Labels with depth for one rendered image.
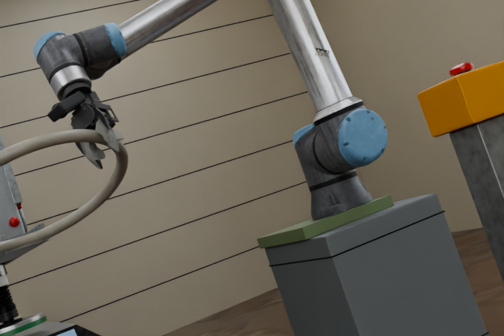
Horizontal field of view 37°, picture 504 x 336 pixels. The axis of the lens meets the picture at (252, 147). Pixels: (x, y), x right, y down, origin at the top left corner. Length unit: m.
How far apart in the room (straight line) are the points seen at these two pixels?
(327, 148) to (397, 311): 0.48
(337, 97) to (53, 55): 0.76
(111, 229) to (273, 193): 1.89
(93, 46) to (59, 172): 6.00
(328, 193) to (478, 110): 1.08
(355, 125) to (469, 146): 0.84
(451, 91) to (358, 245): 0.94
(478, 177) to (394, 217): 0.91
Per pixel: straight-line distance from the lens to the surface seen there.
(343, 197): 2.22
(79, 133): 1.75
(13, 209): 2.48
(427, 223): 2.22
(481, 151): 1.24
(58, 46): 1.91
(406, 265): 2.16
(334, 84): 2.11
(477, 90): 1.22
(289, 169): 8.70
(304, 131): 2.24
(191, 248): 8.13
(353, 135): 2.06
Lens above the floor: 1.00
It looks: 4 degrees up
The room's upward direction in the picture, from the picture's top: 19 degrees counter-clockwise
